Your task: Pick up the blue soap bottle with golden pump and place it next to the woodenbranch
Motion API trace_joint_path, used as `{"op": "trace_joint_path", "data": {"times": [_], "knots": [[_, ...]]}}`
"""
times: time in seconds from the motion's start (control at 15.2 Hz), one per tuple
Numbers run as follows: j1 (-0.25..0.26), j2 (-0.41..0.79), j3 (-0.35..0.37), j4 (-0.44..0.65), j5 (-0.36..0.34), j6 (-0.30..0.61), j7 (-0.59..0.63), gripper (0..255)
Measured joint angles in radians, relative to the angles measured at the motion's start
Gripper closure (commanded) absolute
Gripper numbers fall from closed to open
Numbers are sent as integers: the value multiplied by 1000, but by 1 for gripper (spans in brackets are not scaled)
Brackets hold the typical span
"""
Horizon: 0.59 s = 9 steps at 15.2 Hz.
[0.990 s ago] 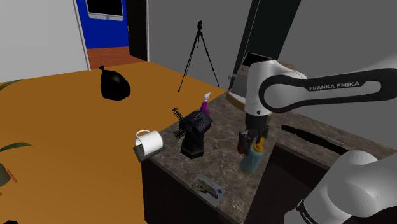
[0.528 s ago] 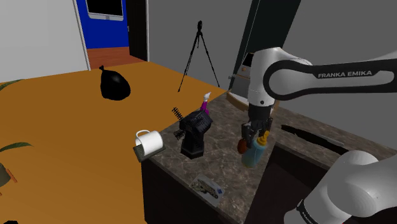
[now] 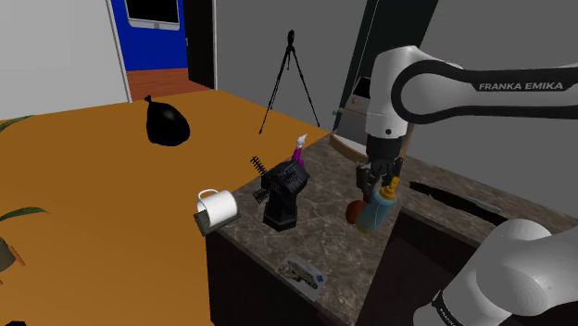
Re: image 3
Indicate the white mug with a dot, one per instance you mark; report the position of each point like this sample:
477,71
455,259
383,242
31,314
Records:
221,206

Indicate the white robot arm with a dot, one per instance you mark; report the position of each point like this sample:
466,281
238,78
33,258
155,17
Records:
505,275

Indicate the flat pale printed card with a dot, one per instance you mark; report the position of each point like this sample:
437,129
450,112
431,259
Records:
301,276

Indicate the blue door with white window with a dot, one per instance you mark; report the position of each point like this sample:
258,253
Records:
149,47

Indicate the orange-red ball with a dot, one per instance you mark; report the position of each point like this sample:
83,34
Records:
353,212

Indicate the black rubbish bag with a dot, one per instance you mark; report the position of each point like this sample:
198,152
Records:
167,124

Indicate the blue baby bottle yellow cap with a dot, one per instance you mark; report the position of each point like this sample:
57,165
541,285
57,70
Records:
375,212

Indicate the dark counter cabinet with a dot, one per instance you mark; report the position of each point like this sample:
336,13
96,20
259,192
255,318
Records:
246,284

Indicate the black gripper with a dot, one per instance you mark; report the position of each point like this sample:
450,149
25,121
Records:
384,151

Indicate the black camera tripod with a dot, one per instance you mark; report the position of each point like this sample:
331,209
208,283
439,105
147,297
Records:
291,58

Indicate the purple figure with white head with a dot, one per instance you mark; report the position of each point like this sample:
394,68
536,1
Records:
297,153

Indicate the black windmill figure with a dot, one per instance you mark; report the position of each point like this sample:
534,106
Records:
282,198

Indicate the green potted plant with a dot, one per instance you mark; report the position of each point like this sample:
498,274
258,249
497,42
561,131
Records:
9,257

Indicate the grey-green square coaster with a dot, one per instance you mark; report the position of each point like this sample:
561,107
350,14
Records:
204,223

